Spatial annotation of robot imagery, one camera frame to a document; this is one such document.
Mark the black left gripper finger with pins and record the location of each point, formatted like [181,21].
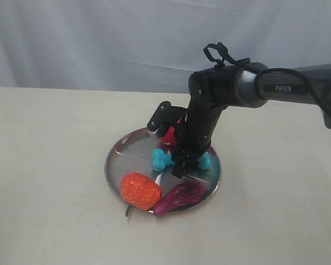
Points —
[192,161]

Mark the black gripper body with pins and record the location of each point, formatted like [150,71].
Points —
[195,131]

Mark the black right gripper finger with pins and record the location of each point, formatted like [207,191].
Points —
[180,164]

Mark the teal toy bone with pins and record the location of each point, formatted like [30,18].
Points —
[160,160]

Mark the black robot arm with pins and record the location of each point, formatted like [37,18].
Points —
[213,90]

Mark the red toy apple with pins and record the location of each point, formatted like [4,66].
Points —
[169,138]

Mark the purple toy eggplant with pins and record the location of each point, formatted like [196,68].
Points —
[184,194]

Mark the round metal divided plate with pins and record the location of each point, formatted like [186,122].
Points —
[132,153]

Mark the orange toy fruit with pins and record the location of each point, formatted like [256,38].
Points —
[139,191]

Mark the white backdrop cloth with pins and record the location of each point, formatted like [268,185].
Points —
[151,46]

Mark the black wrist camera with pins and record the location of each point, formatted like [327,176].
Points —
[165,116]

